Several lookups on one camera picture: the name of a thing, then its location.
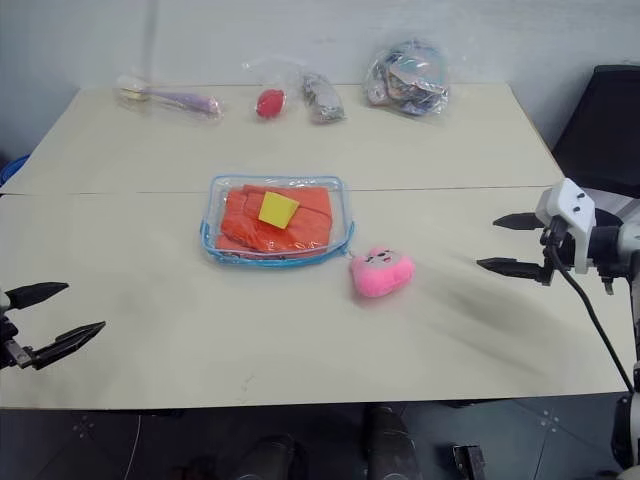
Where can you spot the orange-red cloth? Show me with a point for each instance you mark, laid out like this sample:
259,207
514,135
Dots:
240,225

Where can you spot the red ball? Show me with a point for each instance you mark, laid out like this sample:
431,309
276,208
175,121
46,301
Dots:
270,105

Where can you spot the plastic bag of colourful items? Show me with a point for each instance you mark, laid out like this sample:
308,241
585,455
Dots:
405,82

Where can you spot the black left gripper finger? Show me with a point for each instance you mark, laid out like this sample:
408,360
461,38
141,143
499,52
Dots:
37,293
70,340

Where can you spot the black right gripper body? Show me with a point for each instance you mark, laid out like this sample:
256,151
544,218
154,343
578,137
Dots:
556,250

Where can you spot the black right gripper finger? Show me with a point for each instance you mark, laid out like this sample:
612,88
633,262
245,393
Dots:
517,220
510,267

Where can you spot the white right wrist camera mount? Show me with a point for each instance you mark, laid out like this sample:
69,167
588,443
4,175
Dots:
570,207

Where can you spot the yellow block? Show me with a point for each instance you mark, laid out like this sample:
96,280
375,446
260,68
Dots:
277,210

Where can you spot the blue object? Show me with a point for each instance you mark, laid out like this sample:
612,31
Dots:
11,170

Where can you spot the black chair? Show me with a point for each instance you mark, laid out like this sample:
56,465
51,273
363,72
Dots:
600,130

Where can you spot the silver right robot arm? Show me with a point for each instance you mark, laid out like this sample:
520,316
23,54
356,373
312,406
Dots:
615,245

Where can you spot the black rectangular block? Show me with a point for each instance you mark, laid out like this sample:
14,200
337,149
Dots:
470,460

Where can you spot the clear plastic ball bag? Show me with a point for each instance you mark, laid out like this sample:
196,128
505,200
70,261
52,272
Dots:
272,70

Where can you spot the clear plastic brush bag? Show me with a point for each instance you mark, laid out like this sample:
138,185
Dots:
135,82

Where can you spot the clear pouch with orange cloth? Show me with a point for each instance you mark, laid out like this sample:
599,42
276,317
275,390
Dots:
215,250

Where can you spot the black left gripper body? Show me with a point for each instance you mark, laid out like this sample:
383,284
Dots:
11,345

